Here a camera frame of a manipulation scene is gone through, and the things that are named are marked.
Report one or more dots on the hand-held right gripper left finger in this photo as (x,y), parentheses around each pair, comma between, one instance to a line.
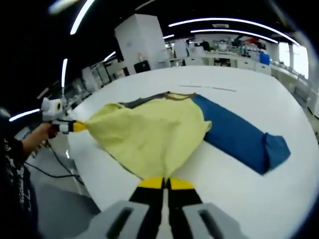
(139,214)

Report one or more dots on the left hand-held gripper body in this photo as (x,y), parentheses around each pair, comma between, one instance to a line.
(51,108)

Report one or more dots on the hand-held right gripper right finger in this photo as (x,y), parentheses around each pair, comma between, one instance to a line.
(184,214)

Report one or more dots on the yellow blue grey garment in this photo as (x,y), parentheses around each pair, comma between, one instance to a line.
(149,134)

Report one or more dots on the person's left hand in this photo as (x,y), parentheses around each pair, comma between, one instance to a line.
(47,131)

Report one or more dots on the black box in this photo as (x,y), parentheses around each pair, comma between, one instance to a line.
(142,67)

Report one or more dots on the white square pillar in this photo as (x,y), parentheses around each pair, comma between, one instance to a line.
(139,37)

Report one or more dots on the white lab counter row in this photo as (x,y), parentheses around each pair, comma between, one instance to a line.
(236,63)

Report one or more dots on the blue storage bin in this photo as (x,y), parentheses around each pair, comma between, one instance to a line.
(264,59)

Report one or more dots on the long ceiling light strip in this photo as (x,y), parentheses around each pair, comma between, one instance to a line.
(224,19)

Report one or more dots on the short ceiling light strip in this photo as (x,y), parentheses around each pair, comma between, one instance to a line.
(231,30)

